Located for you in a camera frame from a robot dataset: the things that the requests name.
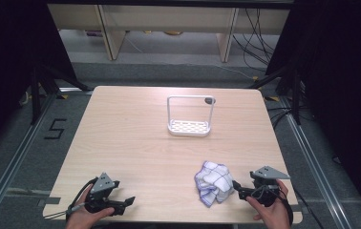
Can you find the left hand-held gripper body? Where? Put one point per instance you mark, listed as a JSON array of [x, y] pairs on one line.
[[102, 186]]

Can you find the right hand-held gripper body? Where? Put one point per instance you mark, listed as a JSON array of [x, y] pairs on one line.
[[266, 183]]

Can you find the white cloth with purple edge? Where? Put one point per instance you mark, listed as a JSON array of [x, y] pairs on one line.
[[215, 184]]

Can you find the white metal rack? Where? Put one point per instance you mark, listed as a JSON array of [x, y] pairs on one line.
[[188, 127]]

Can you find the person's right hand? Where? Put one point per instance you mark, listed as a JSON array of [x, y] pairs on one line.
[[272, 216]]

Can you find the person's left hand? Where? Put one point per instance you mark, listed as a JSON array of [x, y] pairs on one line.
[[83, 219]]

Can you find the dark tape strip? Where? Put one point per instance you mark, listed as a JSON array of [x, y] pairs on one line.
[[49, 201]]

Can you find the yellow floor tape piece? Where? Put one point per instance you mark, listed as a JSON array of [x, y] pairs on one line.
[[63, 96], [272, 99], [255, 78]]

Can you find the black metal stand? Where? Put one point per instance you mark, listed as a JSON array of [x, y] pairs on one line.
[[36, 95], [296, 95]]

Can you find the purple object under desk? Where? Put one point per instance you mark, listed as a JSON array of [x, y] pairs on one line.
[[93, 33]]

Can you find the yellow object under desk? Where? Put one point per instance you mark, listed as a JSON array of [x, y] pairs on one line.
[[173, 32]]

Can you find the aluminium floor rail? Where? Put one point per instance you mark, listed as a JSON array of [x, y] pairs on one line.
[[13, 162], [315, 162]]

